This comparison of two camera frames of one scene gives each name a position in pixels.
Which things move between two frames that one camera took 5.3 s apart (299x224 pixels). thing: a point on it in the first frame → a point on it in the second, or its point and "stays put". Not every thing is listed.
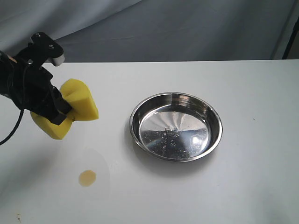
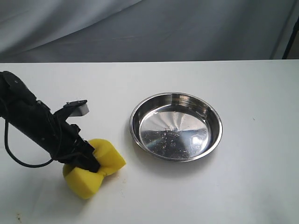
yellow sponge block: [84, 108] → [85, 183]
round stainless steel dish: [175, 127] stays put
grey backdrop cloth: [110, 31] stays put
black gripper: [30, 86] → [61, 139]
